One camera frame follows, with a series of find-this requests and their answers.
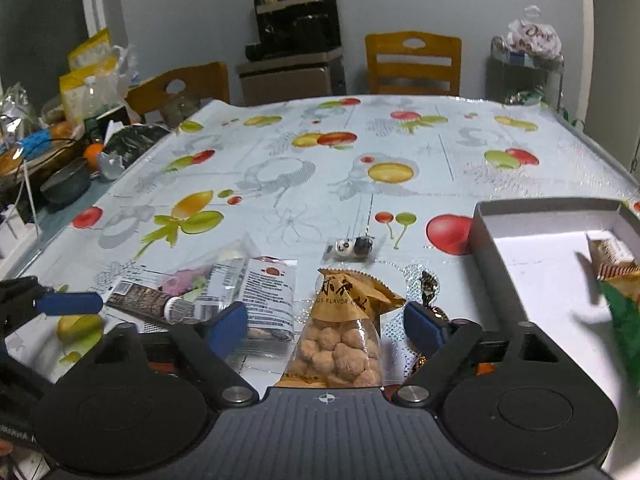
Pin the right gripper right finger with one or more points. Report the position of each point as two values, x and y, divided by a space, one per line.
445 347

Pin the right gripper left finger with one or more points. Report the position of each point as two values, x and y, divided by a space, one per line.
206 346

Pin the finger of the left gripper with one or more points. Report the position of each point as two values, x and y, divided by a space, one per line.
22 299

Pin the dark chocolate bar wrapper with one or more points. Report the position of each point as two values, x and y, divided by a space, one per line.
149 303

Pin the clear pink candy packet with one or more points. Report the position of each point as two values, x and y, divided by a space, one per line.
211 280

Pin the white label snack packet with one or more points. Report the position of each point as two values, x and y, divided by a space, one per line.
266 286

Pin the brown nut snack bag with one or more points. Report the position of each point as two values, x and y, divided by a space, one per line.
340 345

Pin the dark foil wrapped candy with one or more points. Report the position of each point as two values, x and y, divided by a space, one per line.
429 291

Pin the dark round bowl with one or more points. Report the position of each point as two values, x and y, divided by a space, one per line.
68 183

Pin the panda candy packet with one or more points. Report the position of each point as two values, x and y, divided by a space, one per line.
359 249

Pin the grey cardboard box tray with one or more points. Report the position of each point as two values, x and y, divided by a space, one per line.
533 256

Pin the orange fruit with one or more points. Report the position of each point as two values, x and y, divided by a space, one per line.
91 155

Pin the fruit pattern tablecloth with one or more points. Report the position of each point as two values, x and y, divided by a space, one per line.
295 175

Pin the green chip bag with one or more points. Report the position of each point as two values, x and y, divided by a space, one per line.
622 295

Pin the small brown snack packet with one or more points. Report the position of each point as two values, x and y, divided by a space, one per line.
611 257

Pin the black plastic bag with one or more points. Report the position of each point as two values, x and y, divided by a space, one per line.
130 143

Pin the yellow paper bag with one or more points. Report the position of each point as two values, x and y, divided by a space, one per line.
93 57

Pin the wooden chair far left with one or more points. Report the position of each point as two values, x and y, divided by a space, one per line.
203 82

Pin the wooden chair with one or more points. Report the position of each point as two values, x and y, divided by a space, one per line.
203 82
413 64

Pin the glass side cart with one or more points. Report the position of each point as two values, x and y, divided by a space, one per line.
519 78

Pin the wooden chair far middle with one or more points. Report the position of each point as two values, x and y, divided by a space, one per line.
413 64

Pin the black water dispenser cabinet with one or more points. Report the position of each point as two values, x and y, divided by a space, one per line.
299 54

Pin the white Dove plastic bag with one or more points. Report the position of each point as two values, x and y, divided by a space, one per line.
528 35

